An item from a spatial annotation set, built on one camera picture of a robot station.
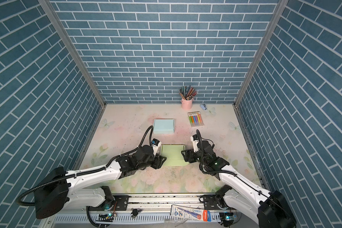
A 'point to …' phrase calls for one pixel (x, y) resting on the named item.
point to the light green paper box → (174, 155)
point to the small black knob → (135, 212)
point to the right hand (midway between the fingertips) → (185, 150)
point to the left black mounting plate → (120, 203)
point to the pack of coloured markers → (195, 119)
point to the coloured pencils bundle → (187, 92)
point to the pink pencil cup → (186, 105)
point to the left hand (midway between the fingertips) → (163, 157)
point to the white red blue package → (190, 213)
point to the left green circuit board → (105, 217)
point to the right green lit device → (228, 218)
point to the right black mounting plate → (210, 202)
